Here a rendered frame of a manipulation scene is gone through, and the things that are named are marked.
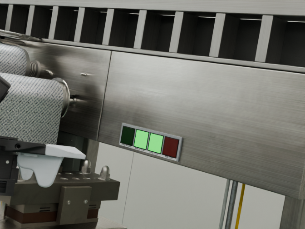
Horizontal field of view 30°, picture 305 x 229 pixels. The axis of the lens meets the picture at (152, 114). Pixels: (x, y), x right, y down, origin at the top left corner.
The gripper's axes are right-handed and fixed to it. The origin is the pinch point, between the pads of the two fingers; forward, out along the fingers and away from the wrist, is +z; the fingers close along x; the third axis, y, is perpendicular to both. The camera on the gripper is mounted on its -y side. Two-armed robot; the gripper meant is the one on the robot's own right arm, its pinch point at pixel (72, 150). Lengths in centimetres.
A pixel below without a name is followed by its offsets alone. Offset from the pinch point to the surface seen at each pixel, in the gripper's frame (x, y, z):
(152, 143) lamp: -70, -4, 45
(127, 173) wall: -387, 17, 170
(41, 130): -96, -5, 18
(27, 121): -94, -7, 13
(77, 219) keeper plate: -80, 21, 29
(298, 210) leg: -40, 10, 76
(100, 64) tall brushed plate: -94, -28, 35
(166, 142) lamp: -65, -5, 47
